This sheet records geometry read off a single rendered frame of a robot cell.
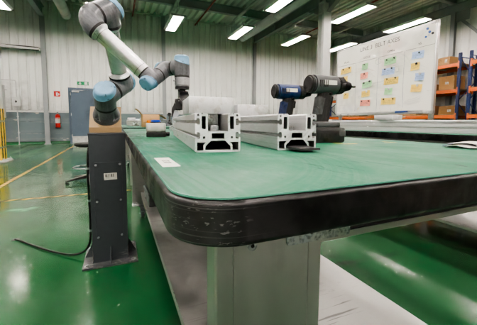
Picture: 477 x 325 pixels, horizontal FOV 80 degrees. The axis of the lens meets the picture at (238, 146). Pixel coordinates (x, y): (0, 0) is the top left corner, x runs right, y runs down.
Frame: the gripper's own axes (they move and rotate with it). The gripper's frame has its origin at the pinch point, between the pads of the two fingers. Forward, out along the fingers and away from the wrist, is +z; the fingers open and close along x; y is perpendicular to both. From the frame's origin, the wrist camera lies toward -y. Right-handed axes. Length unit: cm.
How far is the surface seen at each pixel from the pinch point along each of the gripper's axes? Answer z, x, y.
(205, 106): -6, 2, -78
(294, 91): -15, -40, -41
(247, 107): -7, -17, -53
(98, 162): 22, 45, 33
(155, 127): 0.0, 13.3, -20.5
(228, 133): 0, -2, -85
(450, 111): -39, -903, 542
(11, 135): 51, 500, 1036
